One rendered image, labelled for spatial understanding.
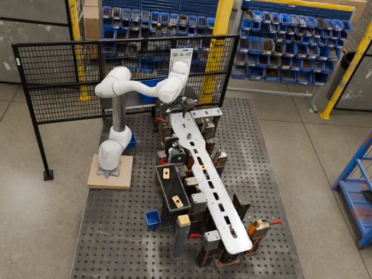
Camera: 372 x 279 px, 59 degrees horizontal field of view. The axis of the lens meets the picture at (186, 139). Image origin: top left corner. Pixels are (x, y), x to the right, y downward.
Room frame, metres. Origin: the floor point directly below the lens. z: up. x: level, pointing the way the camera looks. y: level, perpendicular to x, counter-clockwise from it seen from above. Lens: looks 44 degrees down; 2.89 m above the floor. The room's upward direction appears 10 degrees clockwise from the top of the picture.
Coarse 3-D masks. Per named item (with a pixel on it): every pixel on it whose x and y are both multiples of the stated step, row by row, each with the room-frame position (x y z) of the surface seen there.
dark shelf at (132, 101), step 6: (186, 90) 2.62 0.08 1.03; (192, 90) 2.63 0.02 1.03; (126, 96) 2.36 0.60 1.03; (132, 96) 2.38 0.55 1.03; (138, 96) 2.39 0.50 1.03; (186, 96) 2.52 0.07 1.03; (192, 96) 2.53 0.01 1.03; (102, 102) 2.22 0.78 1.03; (108, 102) 2.23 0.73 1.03; (126, 102) 2.28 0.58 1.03; (132, 102) 2.29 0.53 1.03; (138, 102) 2.31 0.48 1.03; (150, 102) 2.33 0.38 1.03; (162, 102) 2.37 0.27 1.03; (102, 108) 2.14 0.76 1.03; (108, 108) 2.16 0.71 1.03; (126, 108) 2.22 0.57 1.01
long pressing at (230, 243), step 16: (176, 128) 2.08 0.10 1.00; (192, 128) 2.12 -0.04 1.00; (208, 160) 1.78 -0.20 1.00; (208, 192) 1.47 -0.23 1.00; (224, 192) 1.49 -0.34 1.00; (208, 208) 1.33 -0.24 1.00; (224, 208) 1.35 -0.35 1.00; (224, 224) 1.22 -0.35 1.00; (240, 224) 1.25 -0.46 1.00; (224, 240) 1.10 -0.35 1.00; (240, 240) 1.13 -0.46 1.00
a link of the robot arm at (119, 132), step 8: (112, 72) 1.91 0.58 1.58; (120, 72) 1.92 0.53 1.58; (128, 72) 1.99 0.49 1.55; (120, 80) 1.86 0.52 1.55; (128, 80) 1.96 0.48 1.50; (120, 96) 1.90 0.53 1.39; (112, 104) 1.91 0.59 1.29; (120, 104) 1.90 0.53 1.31; (112, 112) 1.92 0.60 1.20; (120, 112) 1.90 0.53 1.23; (120, 120) 1.90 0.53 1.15; (112, 128) 1.92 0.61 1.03; (120, 128) 1.89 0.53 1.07; (128, 128) 2.02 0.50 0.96; (112, 136) 1.87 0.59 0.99; (120, 136) 1.87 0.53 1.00; (128, 136) 1.93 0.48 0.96
